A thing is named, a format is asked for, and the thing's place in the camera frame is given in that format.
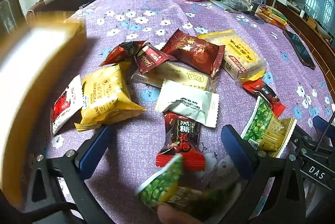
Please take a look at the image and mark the black smartphone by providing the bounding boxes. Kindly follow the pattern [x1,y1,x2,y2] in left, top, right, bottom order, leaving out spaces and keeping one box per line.
[282,28,317,70]

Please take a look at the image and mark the low wooden cabinet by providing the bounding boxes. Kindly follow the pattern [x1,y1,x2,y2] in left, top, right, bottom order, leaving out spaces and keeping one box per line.
[273,0,335,88]

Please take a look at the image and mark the purple floral tablecloth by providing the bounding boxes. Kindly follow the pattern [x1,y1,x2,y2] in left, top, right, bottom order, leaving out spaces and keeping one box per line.
[26,0,335,224]

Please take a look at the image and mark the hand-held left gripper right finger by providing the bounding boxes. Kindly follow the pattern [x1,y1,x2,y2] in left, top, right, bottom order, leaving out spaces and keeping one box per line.
[220,124,314,224]

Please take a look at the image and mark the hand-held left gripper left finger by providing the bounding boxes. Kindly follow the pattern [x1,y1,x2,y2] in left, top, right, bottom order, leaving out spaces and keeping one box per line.
[25,125,116,224]

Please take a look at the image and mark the dark red white-label candy packet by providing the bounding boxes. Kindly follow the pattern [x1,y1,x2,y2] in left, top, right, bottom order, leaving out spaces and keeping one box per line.
[135,42,178,75]

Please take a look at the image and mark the small dark red candy packet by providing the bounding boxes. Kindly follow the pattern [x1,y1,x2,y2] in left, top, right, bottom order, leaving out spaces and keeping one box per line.
[99,40,148,67]

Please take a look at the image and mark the large dark red snack packet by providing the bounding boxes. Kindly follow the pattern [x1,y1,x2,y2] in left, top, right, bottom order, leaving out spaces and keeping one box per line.
[161,29,226,78]

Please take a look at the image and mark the red and white snack packet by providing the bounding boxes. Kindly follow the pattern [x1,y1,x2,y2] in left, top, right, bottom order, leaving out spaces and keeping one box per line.
[50,74,85,137]

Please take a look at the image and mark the clear yellow cracker packet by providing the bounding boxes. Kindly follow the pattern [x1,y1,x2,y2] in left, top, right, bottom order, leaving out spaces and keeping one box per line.
[197,30,267,82]

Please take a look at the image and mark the dark plastic bag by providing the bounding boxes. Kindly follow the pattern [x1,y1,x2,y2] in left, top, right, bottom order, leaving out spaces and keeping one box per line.
[209,0,252,14]

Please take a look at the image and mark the red plum candy packet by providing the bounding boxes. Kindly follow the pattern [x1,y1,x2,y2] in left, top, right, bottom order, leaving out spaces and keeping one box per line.
[156,110,206,168]

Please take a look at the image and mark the yellow sandwich cracker packet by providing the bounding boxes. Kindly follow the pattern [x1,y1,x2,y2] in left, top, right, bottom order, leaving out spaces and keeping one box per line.
[74,61,147,132]

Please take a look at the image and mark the cream biscuit packet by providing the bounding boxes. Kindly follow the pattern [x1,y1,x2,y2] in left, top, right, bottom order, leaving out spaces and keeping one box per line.
[130,61,218,92]

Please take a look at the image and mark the gold-edged white cardboard tray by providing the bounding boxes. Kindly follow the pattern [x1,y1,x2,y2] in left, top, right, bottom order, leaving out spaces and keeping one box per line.
[0,12,87,189]

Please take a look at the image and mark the red black-centre candy packet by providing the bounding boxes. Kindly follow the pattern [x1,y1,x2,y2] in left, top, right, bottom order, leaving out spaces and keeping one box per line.
[242,78,286,118]

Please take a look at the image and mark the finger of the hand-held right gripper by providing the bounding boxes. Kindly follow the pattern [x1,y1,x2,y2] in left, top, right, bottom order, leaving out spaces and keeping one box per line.
[313,115,335,136]

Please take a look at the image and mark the green pea snack packet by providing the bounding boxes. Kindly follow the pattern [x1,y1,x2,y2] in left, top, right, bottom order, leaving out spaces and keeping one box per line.
[135,153,242,216]
[240,96,297,159]

